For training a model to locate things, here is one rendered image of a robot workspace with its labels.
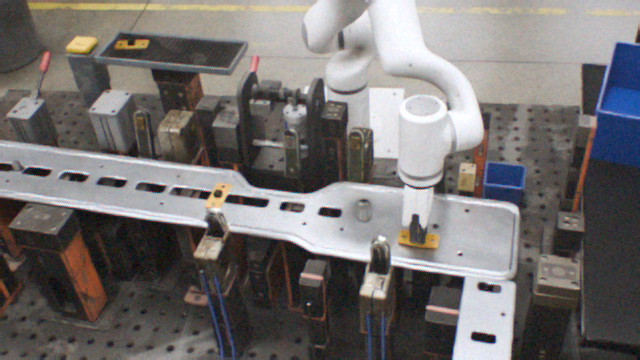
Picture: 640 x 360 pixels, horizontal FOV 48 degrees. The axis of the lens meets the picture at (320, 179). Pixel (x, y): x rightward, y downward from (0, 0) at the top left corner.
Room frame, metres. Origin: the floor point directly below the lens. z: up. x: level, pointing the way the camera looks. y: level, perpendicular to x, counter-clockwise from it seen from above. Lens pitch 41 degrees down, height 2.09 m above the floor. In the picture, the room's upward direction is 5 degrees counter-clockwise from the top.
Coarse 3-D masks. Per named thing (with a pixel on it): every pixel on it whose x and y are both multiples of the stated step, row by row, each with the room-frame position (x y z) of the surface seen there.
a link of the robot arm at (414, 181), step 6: (402, 174) 1.00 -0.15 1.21; (408, 174) 0.99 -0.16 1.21; (438, 174) 0.99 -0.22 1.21; (408, 180) 0.99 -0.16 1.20; (414, 180) 0.98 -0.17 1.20; (420, 180) 0.98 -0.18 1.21; (426, 180) 0.98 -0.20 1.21; (432, 180) 0.98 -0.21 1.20; (438, 180) 0.99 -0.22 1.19; (414, 186) 0.98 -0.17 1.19; (420, 186) 0.98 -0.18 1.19; (426, 186) 0.98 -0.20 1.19
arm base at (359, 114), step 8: (328, 88) 1.66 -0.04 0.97; (368, 88) 1.67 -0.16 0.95; (328, 96) 1.66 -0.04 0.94; (336, 96) 1.63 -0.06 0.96; (344, 96) 1.62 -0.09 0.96; (352, 96) 1.62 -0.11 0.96; (360, 96) 1.63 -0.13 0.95; (368, 96) 1.66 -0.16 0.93; (352, 104) 1.62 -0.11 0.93; (360, 104) 1.63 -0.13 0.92; (368, 104) 1.66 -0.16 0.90; (352, 112) 1.63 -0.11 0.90; (360, 112) 1.63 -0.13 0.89; (368, 112) 1.66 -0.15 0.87; (352, 120) 1.63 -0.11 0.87; (360, 120) 1.63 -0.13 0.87; (368, 120) 1.66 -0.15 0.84; (376, 120) 1.71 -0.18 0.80; (376, 128) 1.68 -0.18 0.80; (376, 136) 1.64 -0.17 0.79
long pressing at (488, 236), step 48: (0, 144) 1.48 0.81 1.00; (0, 192) 1.30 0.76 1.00; (48, 192) 1.28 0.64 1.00; (96, 192) 1.26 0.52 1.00; (144, 192) 1.25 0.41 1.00; (240, 192) 1.22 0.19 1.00; (288, 192) 1.20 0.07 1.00; (336, 192) 1.19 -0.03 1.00; (384, 192) 1.18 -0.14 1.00; (288, 240) 1.06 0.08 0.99; (336, 240) 1.04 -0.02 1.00; (432, 240) 1.02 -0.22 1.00; (480, 240) 1.01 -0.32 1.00
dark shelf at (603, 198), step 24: (600, 72) 1.53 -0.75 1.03; (600, 168) 1.16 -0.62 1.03; (624, 168) 1.16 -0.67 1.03; (600, 192) 1.09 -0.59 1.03; (624, 192) 1.08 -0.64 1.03; (600, 216) 1.02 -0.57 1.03; (624, 216) 1.01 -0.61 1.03; (600, 240) 0.95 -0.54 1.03; (624, 240) 0.95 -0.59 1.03; (600, 264) 0.89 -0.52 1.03; (624, 264) 0.89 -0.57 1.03; (600, 288) 0.83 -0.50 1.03; (624, 288) 0.83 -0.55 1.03; (600, 312) 0.78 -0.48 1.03; (624, 312) 0.78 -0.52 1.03; (600, 336) 0.73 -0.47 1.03; (624, 336) 0.73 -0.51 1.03
